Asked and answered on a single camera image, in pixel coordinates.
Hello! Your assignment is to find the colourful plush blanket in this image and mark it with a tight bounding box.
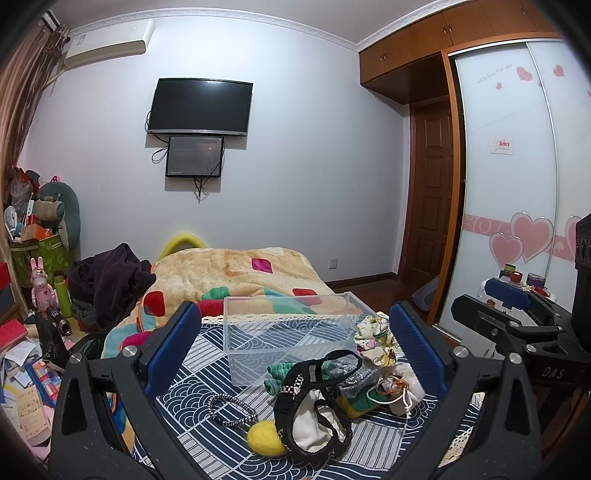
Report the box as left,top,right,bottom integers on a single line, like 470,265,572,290
101,247,332,358

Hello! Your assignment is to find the colourful blue book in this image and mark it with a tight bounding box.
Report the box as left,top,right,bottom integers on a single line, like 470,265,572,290
25,360,61,408

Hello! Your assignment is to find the white air conditioner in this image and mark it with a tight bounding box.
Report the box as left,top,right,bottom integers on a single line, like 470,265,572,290
64,19,155,69

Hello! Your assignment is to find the clear plastic storage box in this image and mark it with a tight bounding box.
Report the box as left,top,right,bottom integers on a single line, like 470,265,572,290
223,292,377,387

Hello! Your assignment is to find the black white braided cord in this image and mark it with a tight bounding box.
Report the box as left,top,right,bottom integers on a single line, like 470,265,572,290
205,393,260,429

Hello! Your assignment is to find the yellow felt ball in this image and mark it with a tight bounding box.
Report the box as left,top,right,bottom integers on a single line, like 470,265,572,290
246,420,288,458

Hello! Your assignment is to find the green cardboard box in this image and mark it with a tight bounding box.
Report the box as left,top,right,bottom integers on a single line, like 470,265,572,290
9,233,75,289

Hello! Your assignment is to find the yellow plush pillow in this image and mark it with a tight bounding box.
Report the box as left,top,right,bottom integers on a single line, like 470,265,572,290
158,233,206,260

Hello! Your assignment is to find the yellow green sponge cloth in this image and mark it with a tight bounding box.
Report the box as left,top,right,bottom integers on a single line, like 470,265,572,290
337,391,381,419

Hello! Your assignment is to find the floral fabric scrunchie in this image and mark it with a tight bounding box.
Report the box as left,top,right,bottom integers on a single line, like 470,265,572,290
353,312,398,368

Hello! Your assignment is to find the blue white patterned cloth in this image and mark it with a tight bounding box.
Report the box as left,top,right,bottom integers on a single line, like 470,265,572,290
156,314,438,479

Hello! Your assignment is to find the white heart wardrobe door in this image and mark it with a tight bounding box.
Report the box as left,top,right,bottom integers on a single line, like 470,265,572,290
446,39,590,309

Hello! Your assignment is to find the pink rabbit figurine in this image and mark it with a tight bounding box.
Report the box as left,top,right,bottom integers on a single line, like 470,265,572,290
30,257,58,319

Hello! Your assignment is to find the large black wall television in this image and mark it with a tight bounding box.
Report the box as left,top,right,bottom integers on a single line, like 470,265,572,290
147,78,253,136

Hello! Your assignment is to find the brown curtain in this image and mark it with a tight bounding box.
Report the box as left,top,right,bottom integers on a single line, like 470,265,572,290
0,18,70,195

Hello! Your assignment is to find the wooden overhead cabinet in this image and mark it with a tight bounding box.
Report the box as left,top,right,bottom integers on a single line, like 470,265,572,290
360,0,557,105

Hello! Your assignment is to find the black camera lens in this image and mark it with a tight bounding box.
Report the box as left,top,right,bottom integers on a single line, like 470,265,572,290
46,306,72,336

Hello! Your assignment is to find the black chain purse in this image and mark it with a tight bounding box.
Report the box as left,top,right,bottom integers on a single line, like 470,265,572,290
273,350,362,468

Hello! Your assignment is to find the brown wooden door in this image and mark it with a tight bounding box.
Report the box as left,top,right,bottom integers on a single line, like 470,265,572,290
399,100,453,289

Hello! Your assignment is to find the green knitted cloth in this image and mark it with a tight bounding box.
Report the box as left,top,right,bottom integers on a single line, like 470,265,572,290
263,361,296,396

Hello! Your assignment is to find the cream drawstring pouch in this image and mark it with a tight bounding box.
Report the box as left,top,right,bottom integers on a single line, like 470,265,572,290
366,363,426,418

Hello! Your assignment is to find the small black wall monitor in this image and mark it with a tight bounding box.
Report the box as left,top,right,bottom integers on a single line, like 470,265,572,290
165,136,224,178

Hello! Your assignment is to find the grey neck pillow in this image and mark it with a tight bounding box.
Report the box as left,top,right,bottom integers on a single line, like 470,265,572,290
33,182,81,251

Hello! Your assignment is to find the dark purple clothing pile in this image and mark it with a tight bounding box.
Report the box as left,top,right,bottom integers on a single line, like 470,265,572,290
67,243,156,331

